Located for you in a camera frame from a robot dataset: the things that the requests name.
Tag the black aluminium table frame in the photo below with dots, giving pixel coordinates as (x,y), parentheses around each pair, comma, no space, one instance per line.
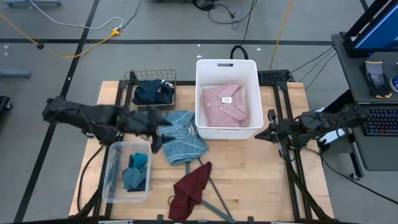
(186,83)

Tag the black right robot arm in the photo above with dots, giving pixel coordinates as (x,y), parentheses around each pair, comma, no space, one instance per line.
(314,121)

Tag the blue striped shirt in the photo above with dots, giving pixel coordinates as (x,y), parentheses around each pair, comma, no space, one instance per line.
(183,140)

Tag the clear plastic bin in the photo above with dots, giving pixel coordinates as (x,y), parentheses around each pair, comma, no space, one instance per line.
(113,174)

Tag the grey stand base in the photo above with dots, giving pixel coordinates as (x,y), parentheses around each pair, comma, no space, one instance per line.
(14,73)

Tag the white plastic laundry basket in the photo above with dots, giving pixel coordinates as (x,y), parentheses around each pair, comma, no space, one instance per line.
(205,71)

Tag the black keyboard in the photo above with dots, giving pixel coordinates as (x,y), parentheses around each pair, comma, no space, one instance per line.
(382,121)

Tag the grey black work glove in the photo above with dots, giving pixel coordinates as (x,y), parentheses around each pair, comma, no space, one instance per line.
(374,77)

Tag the black equipment foot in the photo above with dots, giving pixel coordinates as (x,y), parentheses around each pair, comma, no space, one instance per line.
(4,102)

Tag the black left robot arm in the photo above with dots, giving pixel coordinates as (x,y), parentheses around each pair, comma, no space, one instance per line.
(77,113)

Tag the black vented box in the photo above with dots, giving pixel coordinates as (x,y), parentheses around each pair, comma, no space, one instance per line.
(273,76)

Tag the teal cloth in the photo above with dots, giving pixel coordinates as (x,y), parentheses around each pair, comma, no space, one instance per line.
(140,160)

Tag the navy underwear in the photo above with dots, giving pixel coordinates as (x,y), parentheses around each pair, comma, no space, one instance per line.
(152,93)

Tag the computer monitor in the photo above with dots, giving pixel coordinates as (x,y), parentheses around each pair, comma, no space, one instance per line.
(379,34)

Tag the maroon cloth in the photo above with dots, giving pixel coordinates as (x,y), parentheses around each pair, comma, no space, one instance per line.
(189,189)

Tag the small white printed tag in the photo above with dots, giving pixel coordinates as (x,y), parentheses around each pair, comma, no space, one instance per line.
(226,99)

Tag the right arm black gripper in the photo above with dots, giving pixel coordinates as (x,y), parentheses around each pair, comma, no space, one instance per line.
(286,130)

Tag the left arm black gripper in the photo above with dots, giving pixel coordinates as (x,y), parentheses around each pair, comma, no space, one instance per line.
(135,121)

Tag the black floor puck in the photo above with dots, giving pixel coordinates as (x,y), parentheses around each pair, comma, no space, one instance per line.
(39,46)

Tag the pink shirt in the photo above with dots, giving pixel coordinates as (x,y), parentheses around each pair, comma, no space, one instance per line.
(217,109)

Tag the grey side desk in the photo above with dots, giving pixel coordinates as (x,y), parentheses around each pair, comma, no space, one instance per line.
(351,77)

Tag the blue cloth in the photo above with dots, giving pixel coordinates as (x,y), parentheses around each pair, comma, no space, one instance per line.
(133,182)

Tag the white blue wipes canister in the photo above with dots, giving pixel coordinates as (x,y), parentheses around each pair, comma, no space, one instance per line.
(395,84)

